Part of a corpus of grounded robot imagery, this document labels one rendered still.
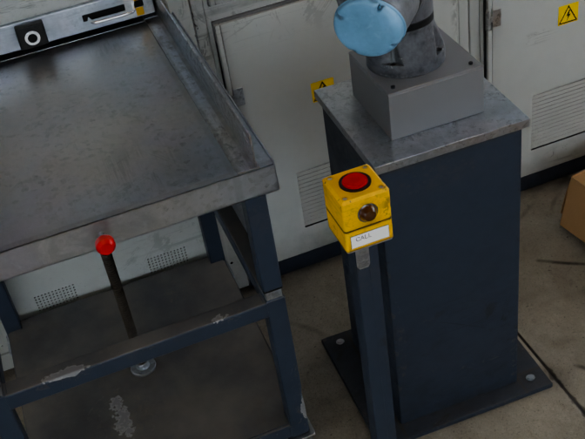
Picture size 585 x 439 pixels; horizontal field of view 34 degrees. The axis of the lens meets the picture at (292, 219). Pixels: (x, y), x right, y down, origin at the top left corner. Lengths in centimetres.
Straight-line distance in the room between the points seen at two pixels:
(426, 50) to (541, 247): 105
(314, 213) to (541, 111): 70
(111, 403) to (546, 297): 113
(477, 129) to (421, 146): 11
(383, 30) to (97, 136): 57
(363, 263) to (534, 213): 136
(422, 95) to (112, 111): 59
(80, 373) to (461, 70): 89
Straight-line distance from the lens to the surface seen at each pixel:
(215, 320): 180
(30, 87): 202
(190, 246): 251
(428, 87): 178
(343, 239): 146
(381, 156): 176
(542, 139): 282
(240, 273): 262
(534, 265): 265
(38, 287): 249
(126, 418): 217
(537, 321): 249
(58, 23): 213
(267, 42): 227
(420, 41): 178
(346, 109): 191
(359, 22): 160
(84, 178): 169
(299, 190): 251
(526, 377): 233
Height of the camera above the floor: 175
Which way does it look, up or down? 38 degrees down
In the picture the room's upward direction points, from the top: 10 degrees counter-clockwise
